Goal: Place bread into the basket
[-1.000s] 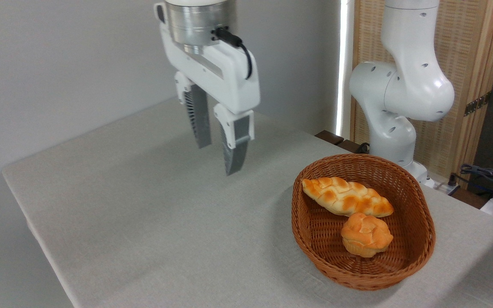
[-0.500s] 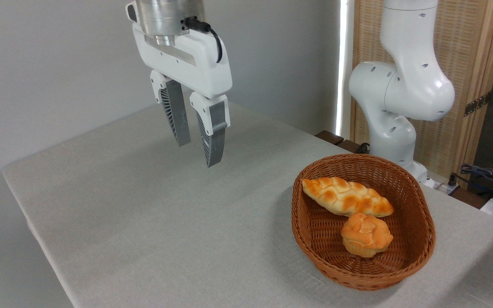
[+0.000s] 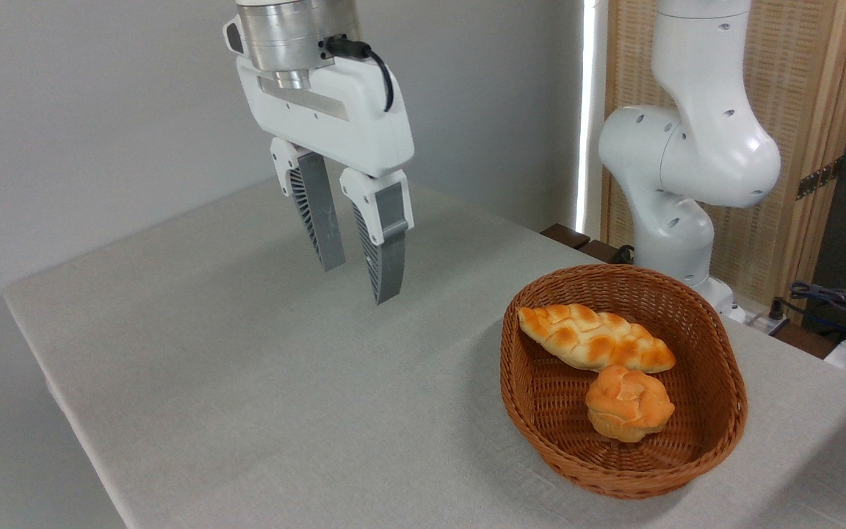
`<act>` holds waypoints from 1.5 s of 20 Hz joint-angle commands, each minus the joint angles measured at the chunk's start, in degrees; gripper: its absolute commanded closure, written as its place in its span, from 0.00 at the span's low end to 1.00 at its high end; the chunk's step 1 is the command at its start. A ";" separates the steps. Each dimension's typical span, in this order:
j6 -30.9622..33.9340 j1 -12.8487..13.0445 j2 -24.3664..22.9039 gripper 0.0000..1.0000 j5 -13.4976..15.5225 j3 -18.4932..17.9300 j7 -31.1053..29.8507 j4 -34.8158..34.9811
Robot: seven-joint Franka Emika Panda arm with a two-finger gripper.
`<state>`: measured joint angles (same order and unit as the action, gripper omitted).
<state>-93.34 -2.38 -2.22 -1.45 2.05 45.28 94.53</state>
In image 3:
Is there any long braided bread loaf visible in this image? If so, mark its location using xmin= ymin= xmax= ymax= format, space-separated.
xmin=517 ymin=303 xmax=677 ymax=374

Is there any grey tablecloth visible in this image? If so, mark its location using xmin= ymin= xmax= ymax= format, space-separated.
xmin=3 ymin=170 xmax=846 ymax=529

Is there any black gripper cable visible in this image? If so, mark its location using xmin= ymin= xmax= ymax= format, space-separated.
xmin=322 ymin=35 xmax=395 ymax=113

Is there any brown oval wicker basket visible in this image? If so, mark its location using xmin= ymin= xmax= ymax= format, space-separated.
xmin=500 ymin=264 xmax=749 ymax=500

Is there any bamboo folding screen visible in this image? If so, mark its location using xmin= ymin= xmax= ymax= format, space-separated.
xmin=602 ymin=0 xmax=846 ymax=313

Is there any round knotted bread roll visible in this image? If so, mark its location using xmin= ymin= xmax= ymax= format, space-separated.
xmin=585 ymin=364 xmax=676 ymax=444

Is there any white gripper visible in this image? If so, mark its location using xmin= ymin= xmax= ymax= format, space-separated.
xmin=236 ymin=54 xmax=416 ymax=306

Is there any dark brown wooden board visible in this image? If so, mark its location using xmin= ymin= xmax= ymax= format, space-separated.
xmin=540 ymin=223 xmax=637 ymax=265

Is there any blue and black cable bundle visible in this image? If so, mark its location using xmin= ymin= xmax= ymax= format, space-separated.
xmin=770 ymin=280 xmax=846 ymax=348

